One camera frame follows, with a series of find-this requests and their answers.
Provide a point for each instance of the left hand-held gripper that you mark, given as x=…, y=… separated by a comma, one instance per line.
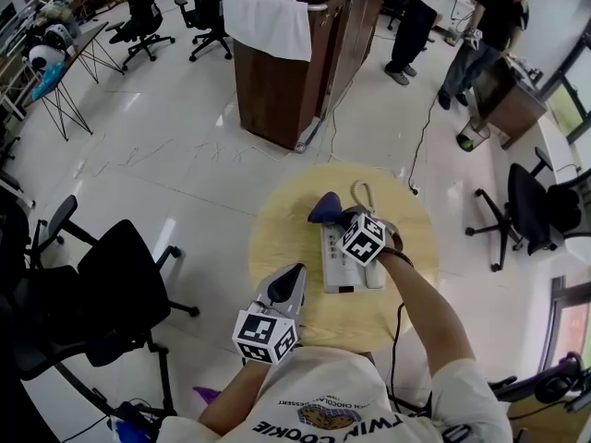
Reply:
x=265, y=335

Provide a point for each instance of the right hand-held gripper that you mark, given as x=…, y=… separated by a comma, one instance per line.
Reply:
x=362, y=240

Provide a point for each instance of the white desk telephone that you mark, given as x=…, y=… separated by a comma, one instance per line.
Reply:
x=334, y=270

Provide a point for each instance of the dark blue cloth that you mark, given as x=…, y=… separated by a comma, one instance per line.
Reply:
x=325, y=208

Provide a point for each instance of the person's right forearm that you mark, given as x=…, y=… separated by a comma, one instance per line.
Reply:
x=425, y=312

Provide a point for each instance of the person's left forearm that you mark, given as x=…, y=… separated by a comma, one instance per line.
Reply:
x=231, y=399

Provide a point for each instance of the white power strip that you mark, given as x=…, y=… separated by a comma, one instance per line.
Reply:
x=414, y=189

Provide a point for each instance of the person's white printed shirt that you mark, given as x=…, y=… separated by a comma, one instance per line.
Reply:
x=332, y=386

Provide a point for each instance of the purple plastic bag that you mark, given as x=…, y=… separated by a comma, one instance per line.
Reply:
x=208, y=392

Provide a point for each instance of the brown wooden cabinet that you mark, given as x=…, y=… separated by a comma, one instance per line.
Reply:
x=272, y=95

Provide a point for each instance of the brown wooden desk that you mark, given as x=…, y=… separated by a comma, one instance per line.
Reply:
x=512, y=109

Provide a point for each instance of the blue bundle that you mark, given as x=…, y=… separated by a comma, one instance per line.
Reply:
x=124, y=432

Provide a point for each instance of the black framed window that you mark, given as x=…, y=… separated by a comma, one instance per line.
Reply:
x=577, y=330

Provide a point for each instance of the white towel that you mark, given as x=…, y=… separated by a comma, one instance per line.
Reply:
x=268, y=26

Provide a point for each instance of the black mesh office chair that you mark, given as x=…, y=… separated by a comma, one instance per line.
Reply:
x=561, y=376

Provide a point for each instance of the black framed glass door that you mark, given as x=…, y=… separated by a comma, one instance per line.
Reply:
x=568, y=104

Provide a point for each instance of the light blue plastic bag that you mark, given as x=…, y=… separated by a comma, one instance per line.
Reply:
x=48, y=79

